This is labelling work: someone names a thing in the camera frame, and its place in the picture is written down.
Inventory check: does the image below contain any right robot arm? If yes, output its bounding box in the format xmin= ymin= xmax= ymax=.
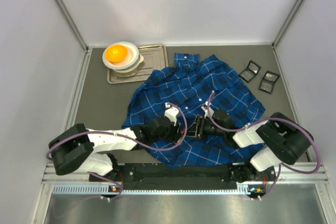
xmin=186 ymin=110 xmax=315 ymax=175

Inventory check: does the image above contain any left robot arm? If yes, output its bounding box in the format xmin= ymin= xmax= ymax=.
xmin=47 ymin=116 xmax=182 ymax=176

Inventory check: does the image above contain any blue plaid shirt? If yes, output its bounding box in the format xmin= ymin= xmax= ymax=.
xmin=122 ymin=54 xmax=265 ymax=168

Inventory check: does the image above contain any silver metal tray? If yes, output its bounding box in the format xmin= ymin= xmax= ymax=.
xmin=107 ymin=45 xmax=168 ymax=84

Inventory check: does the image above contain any black jewelry box left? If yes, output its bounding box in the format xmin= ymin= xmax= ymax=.
xmin=239 ymin=60 xmax=261 ymax=83

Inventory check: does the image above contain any black jewelry box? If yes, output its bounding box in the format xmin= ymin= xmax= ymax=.
xmin=239 ymin=60 xmax=261 ymax=83
xmin=258 ymin=70 xmax=280 ymax=94

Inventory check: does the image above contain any black jewelry box right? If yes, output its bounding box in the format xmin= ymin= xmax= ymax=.
xmin=258 ymin=70 xmax=280 ymax=94

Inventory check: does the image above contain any white bowl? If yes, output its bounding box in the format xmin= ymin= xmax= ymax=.
xmin=102 ymin=41 xmax=143 ymax=71

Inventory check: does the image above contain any orange ball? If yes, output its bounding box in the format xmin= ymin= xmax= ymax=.
xmin=105 ymin=45 xmax=128 ymax=63

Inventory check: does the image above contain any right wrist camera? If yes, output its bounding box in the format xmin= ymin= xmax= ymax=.
xmin=201 ymin=101 xmax=214 ymax=118

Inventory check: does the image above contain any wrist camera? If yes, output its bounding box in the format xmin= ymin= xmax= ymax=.
xmin=201 ymin=101 xmax=214 ymax=118
xmin=164 ymin=103 xmax=180 ymax=126

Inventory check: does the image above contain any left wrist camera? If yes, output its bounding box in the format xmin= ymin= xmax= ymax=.
xmin=164 ymin=103 xmax=180 ymax=126

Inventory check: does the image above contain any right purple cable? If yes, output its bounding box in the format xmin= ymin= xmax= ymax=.
xmin=206 ymin=91 xmax=322 ymax=201

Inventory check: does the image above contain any white cable duct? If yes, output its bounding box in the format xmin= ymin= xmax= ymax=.
xmin=52 ymin=182 xmax=266 ymax=196

